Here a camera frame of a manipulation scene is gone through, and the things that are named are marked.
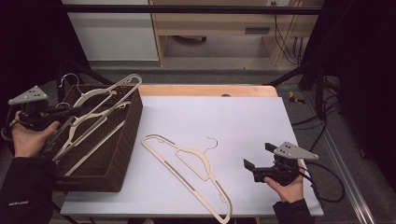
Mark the dark curtain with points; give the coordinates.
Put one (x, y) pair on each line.
(28, 40)
(364, 77)

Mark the metal floor rail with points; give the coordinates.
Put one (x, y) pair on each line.
(345, 174)

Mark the person's left hand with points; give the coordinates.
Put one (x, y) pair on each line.
(29, 141)

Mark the black horizontal frame bar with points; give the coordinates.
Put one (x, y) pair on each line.
(186, 9)

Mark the brown woven basket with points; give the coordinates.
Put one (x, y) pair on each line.
(115, 155)

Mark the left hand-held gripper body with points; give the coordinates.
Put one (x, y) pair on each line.
(34, 116)

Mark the person's right hand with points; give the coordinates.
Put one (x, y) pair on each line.
(291, 191)

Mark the cream wooden clothes hanger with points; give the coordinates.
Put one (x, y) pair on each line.
(93, 92)
(74, 129)
(204, 161)

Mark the light wooden desk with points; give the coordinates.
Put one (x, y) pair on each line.
(211, 23)

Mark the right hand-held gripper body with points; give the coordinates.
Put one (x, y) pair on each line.
(280, 174)

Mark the white table sheet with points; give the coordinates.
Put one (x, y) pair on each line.
(243, 124)

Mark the white cabinet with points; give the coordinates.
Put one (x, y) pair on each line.
(115, 34)

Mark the yellow and black floor object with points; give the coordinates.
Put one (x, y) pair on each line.
(294, 98)

